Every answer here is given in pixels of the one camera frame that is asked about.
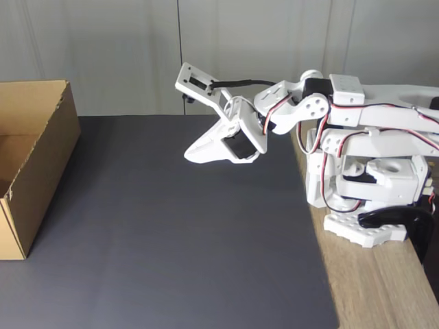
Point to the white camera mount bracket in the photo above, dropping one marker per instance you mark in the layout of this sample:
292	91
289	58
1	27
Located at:
187	79

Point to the brown cardboard box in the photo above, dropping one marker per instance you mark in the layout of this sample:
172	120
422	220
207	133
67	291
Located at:
51	164

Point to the dark grey table mat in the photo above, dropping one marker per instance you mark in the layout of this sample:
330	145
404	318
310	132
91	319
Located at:
171	240

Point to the black table clamp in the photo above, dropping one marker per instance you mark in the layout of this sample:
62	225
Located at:
418	226

